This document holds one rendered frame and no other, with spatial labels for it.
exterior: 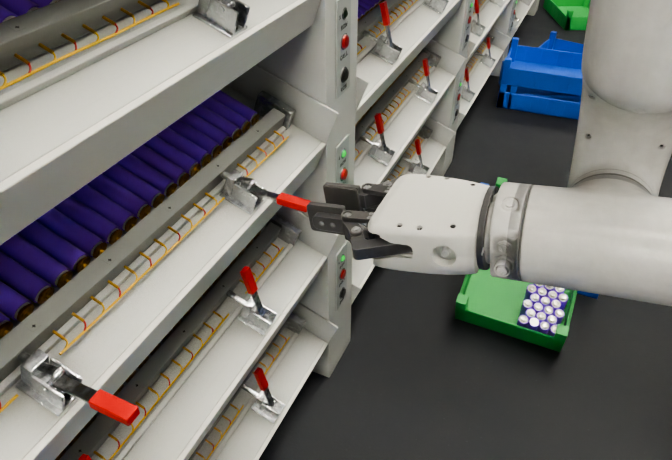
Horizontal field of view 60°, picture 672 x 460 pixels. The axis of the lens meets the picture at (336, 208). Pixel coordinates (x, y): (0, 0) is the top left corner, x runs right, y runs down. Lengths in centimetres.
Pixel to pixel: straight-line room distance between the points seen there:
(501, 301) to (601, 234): 74
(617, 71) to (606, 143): 15
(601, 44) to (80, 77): 35
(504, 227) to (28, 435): 39
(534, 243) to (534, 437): 62
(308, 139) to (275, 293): 21
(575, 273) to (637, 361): 75
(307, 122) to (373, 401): 52
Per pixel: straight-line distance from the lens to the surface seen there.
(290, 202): 60
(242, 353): 74
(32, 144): 40
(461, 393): 108
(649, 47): 41
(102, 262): 54
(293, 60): 72
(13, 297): 52
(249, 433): 90
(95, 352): 52
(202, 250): 58
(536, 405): 110
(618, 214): 49
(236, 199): 63
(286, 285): 81
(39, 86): 44
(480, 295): 121
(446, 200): 53
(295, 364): 96
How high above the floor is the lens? 86
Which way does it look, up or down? 37 degrees down
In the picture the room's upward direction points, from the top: straight up
